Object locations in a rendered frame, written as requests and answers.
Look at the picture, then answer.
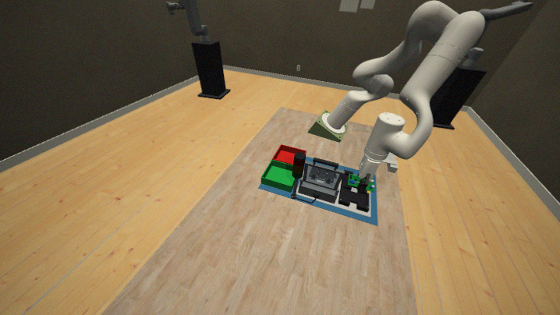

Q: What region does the red open box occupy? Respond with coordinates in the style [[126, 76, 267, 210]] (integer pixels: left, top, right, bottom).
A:
[[272, 144, 307, 165]]

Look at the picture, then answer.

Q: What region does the green bin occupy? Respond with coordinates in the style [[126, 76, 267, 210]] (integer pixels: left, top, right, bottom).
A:
[[261, 160, 295, 193]]

